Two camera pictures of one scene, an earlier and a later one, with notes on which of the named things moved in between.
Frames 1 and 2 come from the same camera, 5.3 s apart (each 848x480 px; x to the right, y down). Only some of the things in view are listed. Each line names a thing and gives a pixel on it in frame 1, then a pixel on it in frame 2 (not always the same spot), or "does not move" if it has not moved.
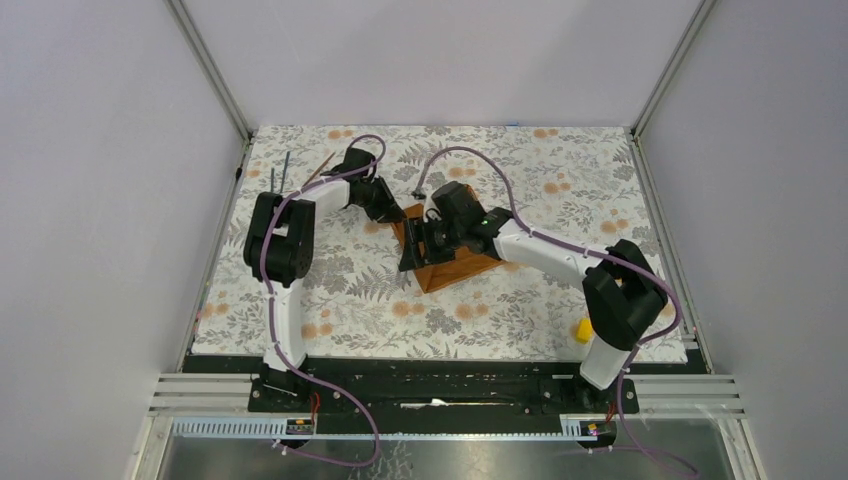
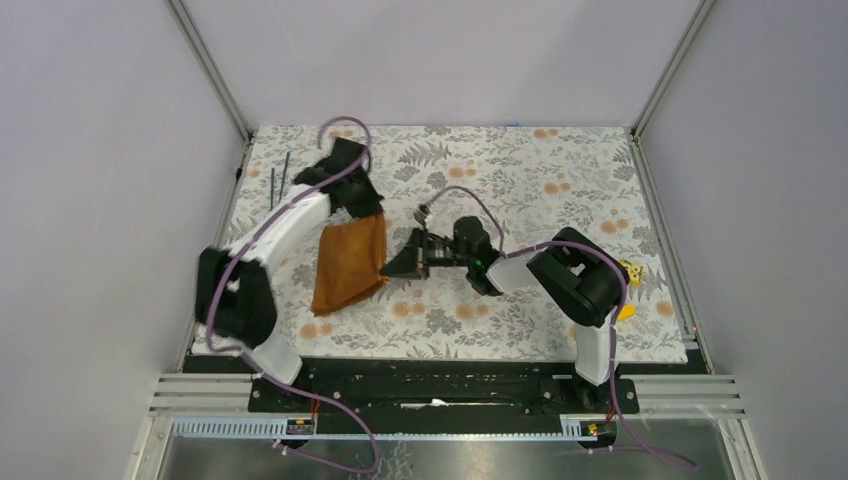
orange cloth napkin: [433, 275] to [353, 257]
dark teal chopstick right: [284, 169] does not move
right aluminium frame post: [703, 11] does not move
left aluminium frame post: [189, 29] does not move
